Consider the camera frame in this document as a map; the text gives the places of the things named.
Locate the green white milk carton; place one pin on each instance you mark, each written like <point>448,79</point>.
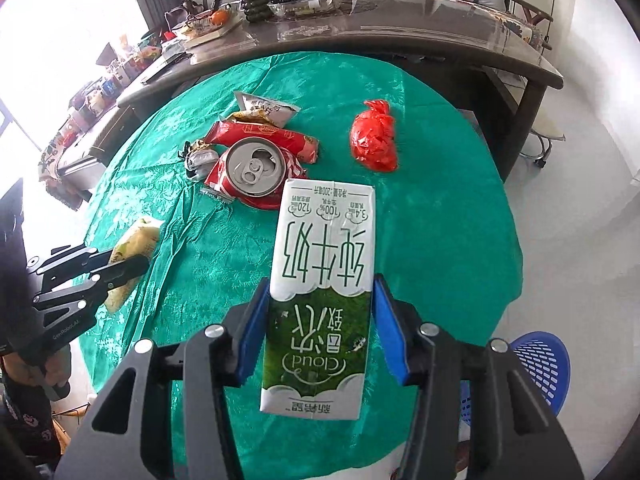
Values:
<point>320,293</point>

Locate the left hand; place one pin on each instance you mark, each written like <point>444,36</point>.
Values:
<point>57,369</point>

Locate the white rolling stool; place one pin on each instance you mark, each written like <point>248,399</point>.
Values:
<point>541,139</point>

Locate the blue plastic trash basket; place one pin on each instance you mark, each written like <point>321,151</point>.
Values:
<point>546,360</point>

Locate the red plastic bag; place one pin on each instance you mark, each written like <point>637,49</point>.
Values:
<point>372,137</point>

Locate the red snack wrapper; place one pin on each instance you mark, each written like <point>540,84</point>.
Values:
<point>226,133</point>

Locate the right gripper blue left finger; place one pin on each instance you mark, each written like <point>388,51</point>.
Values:
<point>126,434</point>

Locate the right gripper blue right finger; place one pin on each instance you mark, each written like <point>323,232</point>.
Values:
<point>514,432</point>

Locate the crushed red soda can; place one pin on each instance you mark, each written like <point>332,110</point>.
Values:
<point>253,171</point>

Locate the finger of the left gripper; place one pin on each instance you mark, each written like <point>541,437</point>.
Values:
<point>82,295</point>
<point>63,265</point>

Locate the silver chip bag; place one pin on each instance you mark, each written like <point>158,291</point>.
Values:
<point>263,110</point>

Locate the yellow green snack wrapper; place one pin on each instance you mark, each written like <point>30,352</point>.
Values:
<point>140,239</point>

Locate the dark wooden coffee table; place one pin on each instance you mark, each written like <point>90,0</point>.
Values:
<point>470,55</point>

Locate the glass fruit tray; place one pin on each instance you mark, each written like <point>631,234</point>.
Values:
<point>298,8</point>

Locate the orange fruit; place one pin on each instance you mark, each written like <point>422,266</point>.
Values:
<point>220,17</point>

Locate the green tablecloth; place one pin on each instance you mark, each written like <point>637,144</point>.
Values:
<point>445,235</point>

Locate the small silver wrapper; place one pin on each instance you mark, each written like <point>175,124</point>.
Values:
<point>198,159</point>

